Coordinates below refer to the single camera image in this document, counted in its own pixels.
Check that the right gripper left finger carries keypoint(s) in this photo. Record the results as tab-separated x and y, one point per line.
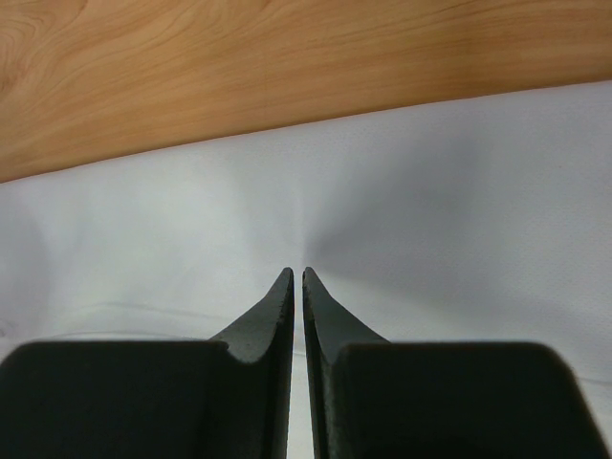
223	397

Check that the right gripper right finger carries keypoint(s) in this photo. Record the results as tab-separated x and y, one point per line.
374	398

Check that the white t-shirt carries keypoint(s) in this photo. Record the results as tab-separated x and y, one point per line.
486	219

